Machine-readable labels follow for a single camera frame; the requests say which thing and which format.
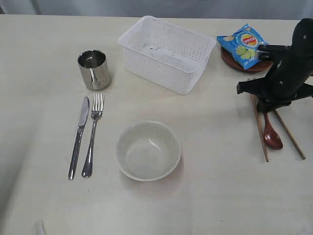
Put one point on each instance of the silver table knife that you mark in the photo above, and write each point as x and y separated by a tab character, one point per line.
81	125

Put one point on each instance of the silver foil packet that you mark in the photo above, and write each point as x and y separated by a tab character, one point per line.
94	69

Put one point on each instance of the wooden chopstick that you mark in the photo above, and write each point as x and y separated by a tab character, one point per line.
259	126
290	135

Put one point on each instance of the white ceramic bowl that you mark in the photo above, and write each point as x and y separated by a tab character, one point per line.
147	151

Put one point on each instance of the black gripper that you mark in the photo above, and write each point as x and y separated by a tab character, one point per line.
284	82

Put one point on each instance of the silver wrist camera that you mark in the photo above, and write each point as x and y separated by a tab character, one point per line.
271	52

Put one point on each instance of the white perforated plastic basket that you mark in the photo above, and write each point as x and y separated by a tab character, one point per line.
166	54

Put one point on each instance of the dark red wooden spoon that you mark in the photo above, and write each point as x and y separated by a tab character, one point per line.
271	137

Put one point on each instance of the silver fork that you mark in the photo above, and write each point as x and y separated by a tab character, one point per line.
96	114

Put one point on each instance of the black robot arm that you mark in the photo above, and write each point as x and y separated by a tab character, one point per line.
303	34

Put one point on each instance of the blue chips bag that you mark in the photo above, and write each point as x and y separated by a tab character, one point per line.
242	45

